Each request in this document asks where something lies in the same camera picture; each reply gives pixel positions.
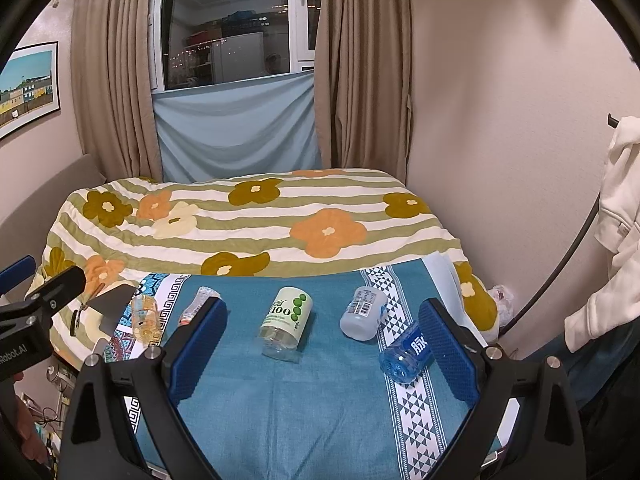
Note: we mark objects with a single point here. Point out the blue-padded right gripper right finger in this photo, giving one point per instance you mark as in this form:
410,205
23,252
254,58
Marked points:
522,421

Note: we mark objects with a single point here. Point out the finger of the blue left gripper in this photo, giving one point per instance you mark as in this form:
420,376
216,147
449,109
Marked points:
17,273

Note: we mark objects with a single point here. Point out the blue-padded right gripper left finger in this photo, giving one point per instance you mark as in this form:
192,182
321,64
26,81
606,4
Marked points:
98,440

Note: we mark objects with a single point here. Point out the white cup with green fruit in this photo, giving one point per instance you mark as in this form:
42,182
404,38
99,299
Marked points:
284,324

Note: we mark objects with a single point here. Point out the clear yellowish glass cup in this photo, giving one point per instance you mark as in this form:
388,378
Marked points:
145,320

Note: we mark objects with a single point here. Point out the blue plastic cup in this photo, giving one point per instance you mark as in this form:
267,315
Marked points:
407,356

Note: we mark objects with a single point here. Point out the grey padded headboard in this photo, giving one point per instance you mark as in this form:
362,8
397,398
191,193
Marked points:
25,231

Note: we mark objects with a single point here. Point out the floral striped quilt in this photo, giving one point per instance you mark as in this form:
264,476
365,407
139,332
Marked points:
300,223

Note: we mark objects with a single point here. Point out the white hanging hoodie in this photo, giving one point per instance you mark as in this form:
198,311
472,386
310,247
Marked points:
617,231

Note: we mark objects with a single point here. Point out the framed landscape picture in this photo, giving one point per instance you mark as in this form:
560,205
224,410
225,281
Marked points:
29,86

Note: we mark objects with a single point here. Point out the blue patterned cloth mat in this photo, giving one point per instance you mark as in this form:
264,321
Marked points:
334,414

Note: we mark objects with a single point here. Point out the left beige curtain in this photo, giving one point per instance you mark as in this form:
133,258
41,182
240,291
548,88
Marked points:
111,84

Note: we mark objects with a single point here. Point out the beige curtain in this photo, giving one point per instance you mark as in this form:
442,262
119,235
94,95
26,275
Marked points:
111,84
362,84

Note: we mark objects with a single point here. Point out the light blue window cloth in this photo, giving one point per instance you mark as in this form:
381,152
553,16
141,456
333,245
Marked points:
251,126

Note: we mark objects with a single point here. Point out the right beige curtain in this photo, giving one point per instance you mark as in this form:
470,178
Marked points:
362,84

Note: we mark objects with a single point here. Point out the window with white frame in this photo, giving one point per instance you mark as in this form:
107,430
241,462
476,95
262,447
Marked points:
196,43

